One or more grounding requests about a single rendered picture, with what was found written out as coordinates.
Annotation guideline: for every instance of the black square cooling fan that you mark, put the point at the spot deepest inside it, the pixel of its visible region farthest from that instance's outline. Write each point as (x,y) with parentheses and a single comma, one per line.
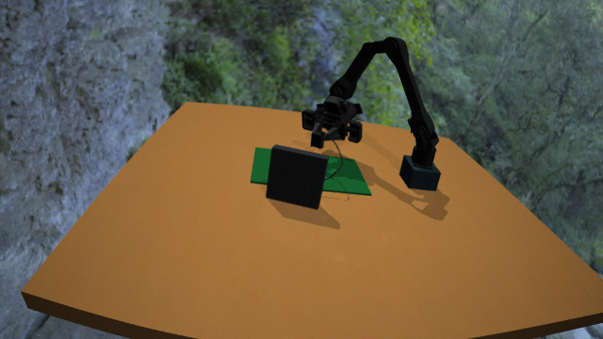
(296,176)

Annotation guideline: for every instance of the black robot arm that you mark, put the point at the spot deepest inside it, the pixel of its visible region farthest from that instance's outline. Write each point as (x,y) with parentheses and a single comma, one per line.
(421,123)

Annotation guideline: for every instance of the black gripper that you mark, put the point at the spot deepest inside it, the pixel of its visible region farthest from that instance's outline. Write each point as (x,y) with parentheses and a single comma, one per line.
(337,128)

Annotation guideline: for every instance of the green circuit board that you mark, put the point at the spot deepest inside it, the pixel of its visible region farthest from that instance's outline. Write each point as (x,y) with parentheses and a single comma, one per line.
(348,180)

